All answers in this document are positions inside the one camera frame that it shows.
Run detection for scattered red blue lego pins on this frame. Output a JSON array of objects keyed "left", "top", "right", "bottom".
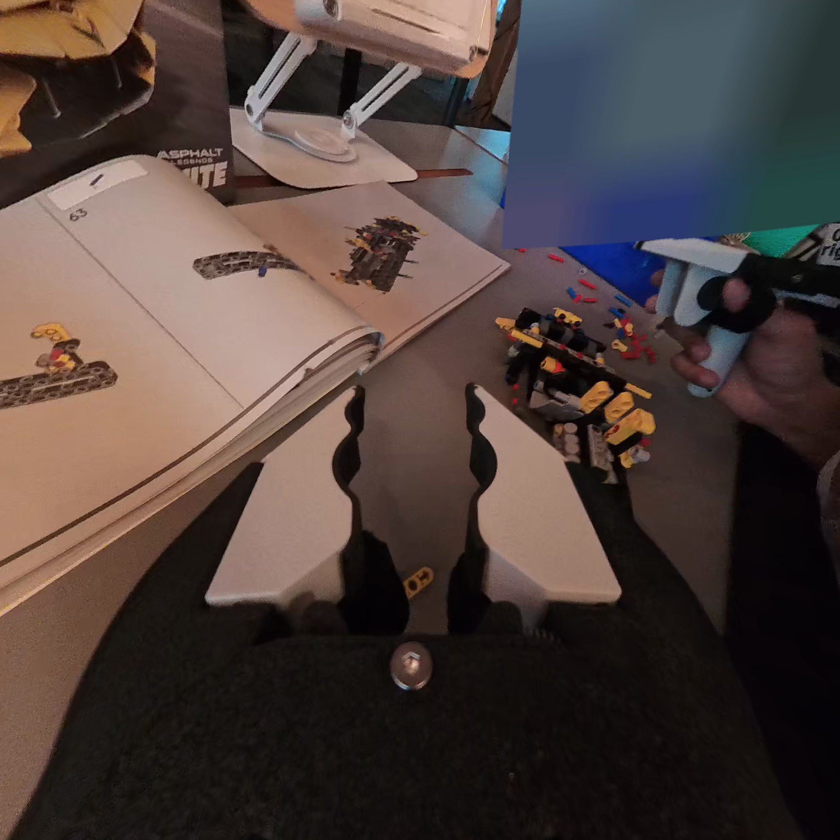
[{"left": 515, "top": 248, "right": 658, "bottom": 363}]

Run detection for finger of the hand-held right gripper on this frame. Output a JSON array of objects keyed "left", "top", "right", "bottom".
[{"left": 638, "top": 236, "right": 750, "bottom": 274}]

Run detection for green tote bag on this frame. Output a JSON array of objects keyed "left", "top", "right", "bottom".
[{"left": 722, "top": 223, "right": 821, "bottom": 257}]

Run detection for wooden document stand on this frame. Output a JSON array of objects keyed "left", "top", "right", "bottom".
[{"left": 230, "top": 0, "right": 506, "bottom": 186}]

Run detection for dark trousers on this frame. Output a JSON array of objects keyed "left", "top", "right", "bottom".
[{"left": 725, "top": 423, "right": 840, "bottom": 840}]

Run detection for open instruction booklet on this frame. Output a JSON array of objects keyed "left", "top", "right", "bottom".
[{"left": 0, "top": 155, "right": 511, "bottom": 614}]

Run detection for lego car set box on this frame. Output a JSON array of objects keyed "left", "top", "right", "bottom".
[{"left": 0, "top": 0, "right": 235, "bottom": 211}]

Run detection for person's right hand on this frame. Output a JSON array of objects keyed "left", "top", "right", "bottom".
[{"left": 646, "top": 269, "right": 840, "bottom": 468}]

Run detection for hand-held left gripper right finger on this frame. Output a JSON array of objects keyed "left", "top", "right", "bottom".
[{"left": 465, "top": 384, "right": 622, "bottom": 627}]

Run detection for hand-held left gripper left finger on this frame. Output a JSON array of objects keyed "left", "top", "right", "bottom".
[{"left": 205, "top": 386, "right": 367, "bottom": 610}]

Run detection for black yellow lego car chassis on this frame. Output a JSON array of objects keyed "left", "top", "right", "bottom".
[{"left": 495, "top": 307, "right": 657, "bottom": 484}]

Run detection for blue plastic bin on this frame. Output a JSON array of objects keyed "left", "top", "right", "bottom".
[{"left": 561, "top": 243, "right": 664, "bottom": 309}]

